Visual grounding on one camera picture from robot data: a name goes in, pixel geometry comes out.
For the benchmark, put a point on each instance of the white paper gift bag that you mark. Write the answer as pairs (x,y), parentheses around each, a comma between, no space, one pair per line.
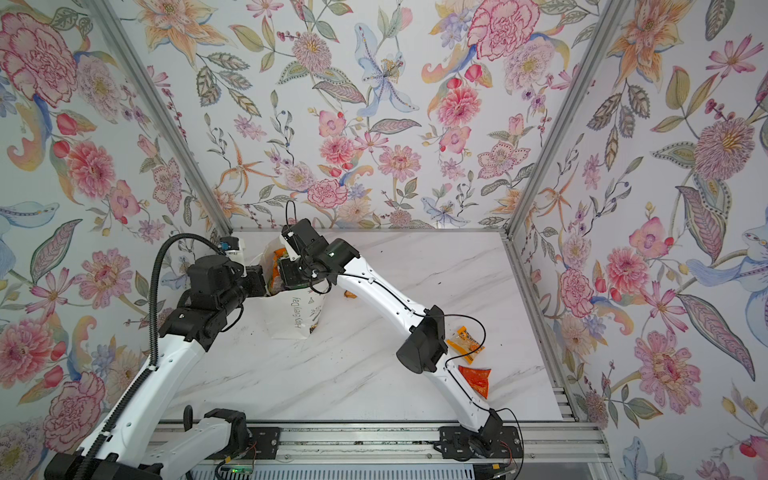
(290,314)

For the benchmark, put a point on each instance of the orange Fox's fruits candy bag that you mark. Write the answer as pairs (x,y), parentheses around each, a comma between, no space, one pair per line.
(276,283)

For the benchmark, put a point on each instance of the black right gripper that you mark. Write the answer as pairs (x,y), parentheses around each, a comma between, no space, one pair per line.
(289,268)

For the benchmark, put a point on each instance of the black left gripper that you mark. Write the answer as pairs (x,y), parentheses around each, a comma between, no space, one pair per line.
(255,275)

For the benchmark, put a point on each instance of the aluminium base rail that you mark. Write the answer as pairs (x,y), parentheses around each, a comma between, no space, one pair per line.
(421,442)

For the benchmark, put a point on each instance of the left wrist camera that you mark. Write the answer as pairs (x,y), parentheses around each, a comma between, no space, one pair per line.
(233,248)

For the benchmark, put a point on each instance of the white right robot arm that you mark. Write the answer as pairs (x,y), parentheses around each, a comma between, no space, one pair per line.
(424,350)

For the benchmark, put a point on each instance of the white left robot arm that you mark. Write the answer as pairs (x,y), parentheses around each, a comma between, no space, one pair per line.
(119,448)

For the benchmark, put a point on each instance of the red orange snack packet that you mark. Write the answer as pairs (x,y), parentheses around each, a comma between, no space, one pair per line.
(478,379)

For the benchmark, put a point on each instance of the yellow orange biscuit packet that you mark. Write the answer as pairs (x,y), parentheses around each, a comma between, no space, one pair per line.
(465,345)

